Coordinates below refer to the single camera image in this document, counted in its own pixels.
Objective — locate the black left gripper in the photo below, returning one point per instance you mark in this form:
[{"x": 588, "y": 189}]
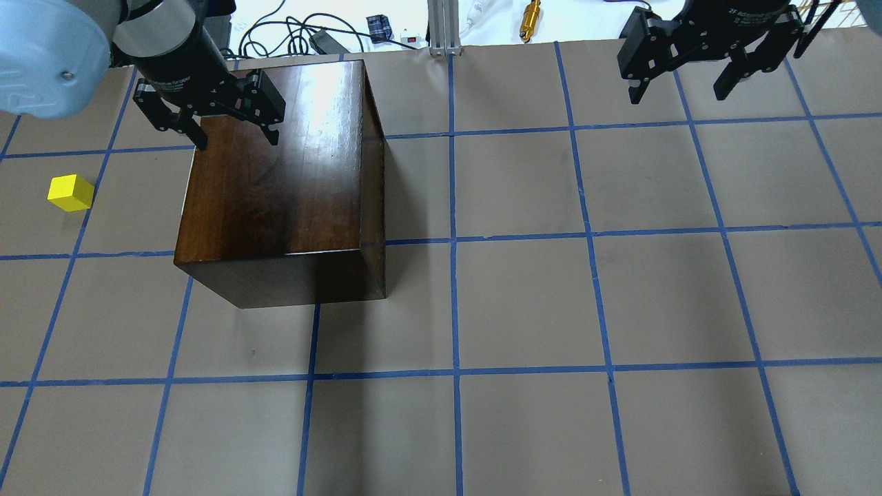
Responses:
[{"x": 180, "y": 67}]

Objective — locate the dark wooden drawer cabinet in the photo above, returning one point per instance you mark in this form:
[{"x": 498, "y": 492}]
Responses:
[{"x": 300, "y": 222}]

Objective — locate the aluminium frame post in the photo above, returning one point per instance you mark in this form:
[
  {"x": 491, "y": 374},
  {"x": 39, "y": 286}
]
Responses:
[{"x": 443, "y": 28}]

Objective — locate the black power adapter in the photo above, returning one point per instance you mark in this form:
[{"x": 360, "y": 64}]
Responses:
[{"x": 323, "y": 43}]

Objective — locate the yellow cube block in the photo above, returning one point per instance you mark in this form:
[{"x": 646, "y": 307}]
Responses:
[{"x": 71, "y": 193}]

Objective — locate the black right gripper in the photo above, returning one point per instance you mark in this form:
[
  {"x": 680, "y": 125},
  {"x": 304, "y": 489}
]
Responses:
[{"x": 741, "y": 21}]

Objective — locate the white red switch plug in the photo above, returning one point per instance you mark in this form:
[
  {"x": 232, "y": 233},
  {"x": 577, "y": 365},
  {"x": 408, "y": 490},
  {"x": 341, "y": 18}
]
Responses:
[{"x": 411, "y": 38}]

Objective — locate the small blue black device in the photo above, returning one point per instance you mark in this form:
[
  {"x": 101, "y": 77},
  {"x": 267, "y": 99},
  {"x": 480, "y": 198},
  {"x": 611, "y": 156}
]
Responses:
[{"x": 380, "y": 30}]

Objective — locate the brass cylinder tool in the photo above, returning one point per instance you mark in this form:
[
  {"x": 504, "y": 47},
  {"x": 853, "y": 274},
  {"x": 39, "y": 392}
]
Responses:
[{"x": 529, "y": 21}]

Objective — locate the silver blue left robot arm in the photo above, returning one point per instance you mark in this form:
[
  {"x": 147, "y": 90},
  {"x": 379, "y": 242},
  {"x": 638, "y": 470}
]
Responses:
[{"x": 55, "y": 53}]

